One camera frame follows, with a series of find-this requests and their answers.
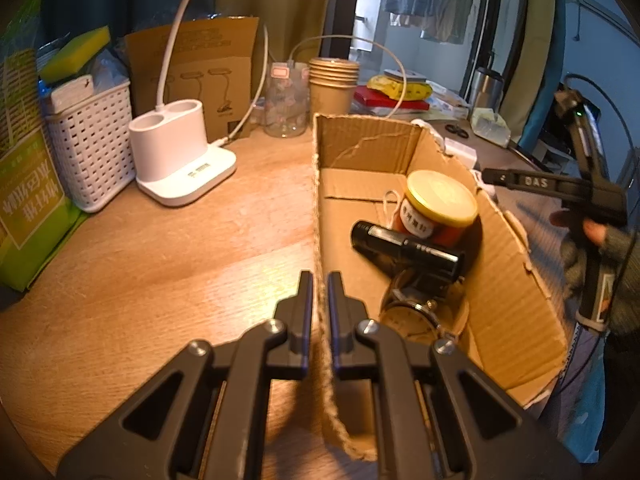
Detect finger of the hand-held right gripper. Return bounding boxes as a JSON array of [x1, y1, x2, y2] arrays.
[[481, 167, 593, 196]]

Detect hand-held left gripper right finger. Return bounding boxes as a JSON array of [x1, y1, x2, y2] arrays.
[[327, 271, 583, 480]]

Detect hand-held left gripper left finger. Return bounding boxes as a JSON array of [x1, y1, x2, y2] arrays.
[[56, 270, 315, 480]]

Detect metal wristwatch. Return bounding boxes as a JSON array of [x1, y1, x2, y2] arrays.
[[382, 270, 471, 343]]

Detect orange jar with yellow lid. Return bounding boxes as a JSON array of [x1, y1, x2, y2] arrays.
[[397, 170, 480, 248]]

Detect black car key fob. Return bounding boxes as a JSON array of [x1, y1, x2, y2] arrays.
[[350, 220, 466, 281]]

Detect brown cardboard box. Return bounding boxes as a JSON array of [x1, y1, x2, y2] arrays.
[[312, 112, 571, 461]]

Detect person's right hand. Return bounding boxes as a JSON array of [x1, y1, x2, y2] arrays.
[[550, 210, 640, 336]]

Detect pale tissue pack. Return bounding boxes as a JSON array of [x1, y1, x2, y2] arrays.
[[471, 107, 511, 148]]

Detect white charger block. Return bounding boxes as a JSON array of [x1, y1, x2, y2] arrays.
[[445, 140, 478, 166]]

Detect steel thermos cup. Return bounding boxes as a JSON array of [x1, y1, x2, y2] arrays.
[[470, 66, 503, 111]]

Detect white round device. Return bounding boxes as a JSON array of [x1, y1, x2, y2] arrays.
[[385, 70, 426, 86]]

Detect red flat box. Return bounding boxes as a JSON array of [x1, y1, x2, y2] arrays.
[[352, 85, 431, 111]]

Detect olive hanging jacket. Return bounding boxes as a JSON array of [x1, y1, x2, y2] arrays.
[[420, 0, 483, 43]]

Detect white desk lamp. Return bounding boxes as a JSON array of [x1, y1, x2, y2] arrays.
[[129, 0, 237, 207]]

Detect clear glass jar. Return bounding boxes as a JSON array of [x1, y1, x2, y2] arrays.
[[264, 62, 308, 138]]

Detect stack of brown paper cups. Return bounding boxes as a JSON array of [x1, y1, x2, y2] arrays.
[[307, 57, 361, 117]]

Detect brown lamp carton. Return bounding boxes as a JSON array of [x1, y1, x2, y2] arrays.
[[124, 16, 260, 143]]

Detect white plastic basket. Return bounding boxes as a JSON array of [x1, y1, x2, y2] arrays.
[[42, 80, 137, 213]]

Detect green paper cup package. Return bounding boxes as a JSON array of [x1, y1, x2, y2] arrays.
[[0, 0, 88, 292]]

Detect white box in basket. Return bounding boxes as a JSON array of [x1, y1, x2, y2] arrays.
[[42, 74, 96, 108]]

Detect yellow green sponge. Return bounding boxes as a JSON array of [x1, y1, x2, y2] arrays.
[[39, 25, 112, 85]]

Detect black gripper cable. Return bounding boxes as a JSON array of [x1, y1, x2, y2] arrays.
[[565, 72, 640, 161]]

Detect white looped charging cable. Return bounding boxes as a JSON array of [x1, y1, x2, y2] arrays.
[[289, 35, 406, 121]]

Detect white lamp power cable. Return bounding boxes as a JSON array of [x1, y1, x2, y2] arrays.
[[215, 25, 271, 148]]

